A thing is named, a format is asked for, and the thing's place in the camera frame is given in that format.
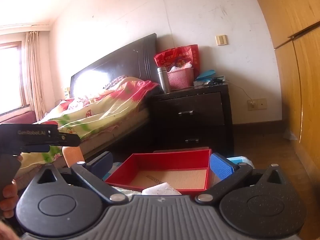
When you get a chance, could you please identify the maroon bench cushion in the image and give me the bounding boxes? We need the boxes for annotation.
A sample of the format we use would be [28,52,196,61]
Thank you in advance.
[0,111,36,125]

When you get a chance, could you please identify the blue face mask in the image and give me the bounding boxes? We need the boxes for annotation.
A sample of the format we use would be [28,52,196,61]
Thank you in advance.
[226,156,253,167]

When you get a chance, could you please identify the thin charging cable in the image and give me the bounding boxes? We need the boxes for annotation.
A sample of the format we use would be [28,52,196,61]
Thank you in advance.
[224,81,255,105]

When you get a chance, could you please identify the dark wooden nightstand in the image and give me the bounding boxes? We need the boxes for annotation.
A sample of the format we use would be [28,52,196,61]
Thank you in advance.
[149,83,235,156]

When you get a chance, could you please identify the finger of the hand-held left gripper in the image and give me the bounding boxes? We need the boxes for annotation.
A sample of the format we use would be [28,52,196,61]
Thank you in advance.
[57,133,81,147]

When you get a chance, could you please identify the grey patterned pillow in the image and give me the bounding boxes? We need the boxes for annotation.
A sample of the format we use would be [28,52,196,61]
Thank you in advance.
[103,76,127,90]

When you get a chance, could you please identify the white sponge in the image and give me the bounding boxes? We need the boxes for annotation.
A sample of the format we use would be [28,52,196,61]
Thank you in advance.
[142,182,182,196]

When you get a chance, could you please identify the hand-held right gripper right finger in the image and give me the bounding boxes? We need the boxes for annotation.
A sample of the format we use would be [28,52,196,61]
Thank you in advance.
[196,152,297,205]

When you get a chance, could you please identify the beige curtain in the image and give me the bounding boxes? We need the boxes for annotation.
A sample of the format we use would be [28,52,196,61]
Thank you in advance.
[24,31,53,123]

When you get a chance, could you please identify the teal paper sheet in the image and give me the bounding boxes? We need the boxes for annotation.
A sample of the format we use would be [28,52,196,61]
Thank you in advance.
[196,69,217,81]

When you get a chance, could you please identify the beige light switch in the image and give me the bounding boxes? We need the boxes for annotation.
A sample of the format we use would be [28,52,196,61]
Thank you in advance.
[215,34,228,46]

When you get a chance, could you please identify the pink plastic basket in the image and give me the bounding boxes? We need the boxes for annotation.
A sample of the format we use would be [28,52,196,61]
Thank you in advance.
[167,67,195,91]

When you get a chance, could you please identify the dark clutter pile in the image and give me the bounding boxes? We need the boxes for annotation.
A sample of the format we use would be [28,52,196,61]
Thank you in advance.
[207,77,226,86]

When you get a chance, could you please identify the dark wooden bed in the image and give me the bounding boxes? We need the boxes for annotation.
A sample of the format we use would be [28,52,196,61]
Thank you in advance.
[32,33,161,166]

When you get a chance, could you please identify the bed with floral quilt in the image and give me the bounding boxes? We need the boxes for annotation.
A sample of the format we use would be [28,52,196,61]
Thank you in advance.
[15,76,160,175]

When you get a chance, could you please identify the white crumpled plastic bag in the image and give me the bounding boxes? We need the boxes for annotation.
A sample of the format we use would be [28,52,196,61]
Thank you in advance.
[169,63,193,73]

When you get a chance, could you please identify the beige wall outlet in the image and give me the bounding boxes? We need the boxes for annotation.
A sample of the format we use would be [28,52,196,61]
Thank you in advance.
[247,98,268,111]

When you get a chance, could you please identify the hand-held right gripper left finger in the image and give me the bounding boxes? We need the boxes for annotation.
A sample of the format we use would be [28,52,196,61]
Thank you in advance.
[24,151,129,205]

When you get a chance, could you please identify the window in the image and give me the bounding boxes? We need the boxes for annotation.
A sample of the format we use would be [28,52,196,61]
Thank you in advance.
[0,41,28,113]

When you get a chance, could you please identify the person's left hand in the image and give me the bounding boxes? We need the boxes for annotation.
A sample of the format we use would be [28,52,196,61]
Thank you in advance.
[0,180,19,220]

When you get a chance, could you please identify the red plastic bag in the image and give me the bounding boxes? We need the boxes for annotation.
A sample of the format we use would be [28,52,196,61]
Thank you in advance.
[153,44,201,81]

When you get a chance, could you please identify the wooden wardrobe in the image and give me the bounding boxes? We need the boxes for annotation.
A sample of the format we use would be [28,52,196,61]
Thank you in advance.
[247,0,320,180]

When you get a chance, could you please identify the steel thermos bottle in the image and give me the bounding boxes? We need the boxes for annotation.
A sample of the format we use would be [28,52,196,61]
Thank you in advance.
[157,67,171,94]

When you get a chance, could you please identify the red cardboard box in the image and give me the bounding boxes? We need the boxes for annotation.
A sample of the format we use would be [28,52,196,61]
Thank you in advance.
[105,149,212,192]

